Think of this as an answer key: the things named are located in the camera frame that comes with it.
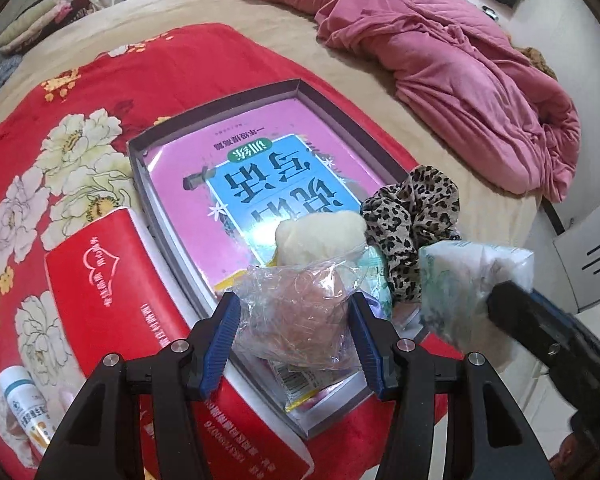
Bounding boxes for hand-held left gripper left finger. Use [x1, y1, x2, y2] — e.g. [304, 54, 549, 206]
[32, 291, 242, 480]

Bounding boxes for small barcode packet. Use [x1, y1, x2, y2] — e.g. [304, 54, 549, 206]
[270, 357, 376, 413]

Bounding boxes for folded clothes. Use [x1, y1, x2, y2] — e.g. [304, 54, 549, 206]
[0, 0, 73, 53]

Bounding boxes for red box lid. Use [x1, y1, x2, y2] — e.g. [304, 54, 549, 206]
[45, 209, 317, 480]

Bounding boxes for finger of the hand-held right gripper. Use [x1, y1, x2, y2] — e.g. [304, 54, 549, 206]
[487, 281, 581, 366]

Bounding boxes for white tissue pack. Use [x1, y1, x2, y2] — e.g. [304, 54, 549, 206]
[419, 240, 535, 368]

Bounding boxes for red floral blanket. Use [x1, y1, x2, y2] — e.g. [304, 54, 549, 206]
[0, 22, 463, 480]

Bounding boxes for leopard print scrunchie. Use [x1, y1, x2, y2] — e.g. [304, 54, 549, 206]
[360, 165, 463, 303]

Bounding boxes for clear plastic bag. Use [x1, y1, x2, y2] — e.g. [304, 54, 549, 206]
[230, 255, 368, 373]

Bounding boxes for white cabinet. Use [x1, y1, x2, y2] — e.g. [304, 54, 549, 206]
[552, 205, 600, 311]

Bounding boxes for brown fuzzy item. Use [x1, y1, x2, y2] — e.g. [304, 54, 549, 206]
[517, 47, 558, 81]

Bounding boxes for grey cardboard box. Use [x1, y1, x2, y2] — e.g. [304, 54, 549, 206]
[127, 78, 431, 441]

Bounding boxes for cream plush toy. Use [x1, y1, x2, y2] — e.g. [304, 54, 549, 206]
[272, 210, 368, 268]

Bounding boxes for pink book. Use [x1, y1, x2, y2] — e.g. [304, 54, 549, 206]
[142, 96, 388, 296]

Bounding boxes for beige bed sheet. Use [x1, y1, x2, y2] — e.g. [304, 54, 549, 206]
[0, 0, 541, 281]

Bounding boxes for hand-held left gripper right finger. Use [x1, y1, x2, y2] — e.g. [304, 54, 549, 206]
[347, 291, 556, 480]

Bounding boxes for pink quilt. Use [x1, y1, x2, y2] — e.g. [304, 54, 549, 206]
[242, 0, 581, 203]

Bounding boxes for white medicine bottle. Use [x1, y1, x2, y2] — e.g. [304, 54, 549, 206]
[0, 366, 56, 453]

